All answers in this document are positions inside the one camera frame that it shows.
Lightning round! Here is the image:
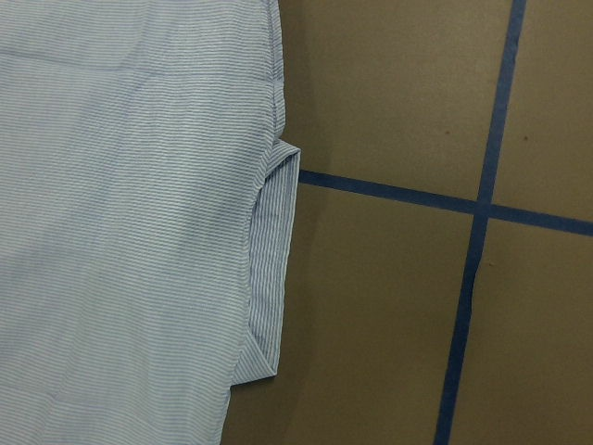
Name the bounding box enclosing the blue striped button-up shirt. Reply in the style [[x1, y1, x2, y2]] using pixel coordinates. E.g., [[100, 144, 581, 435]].
[[1, 1, 300, 444]]

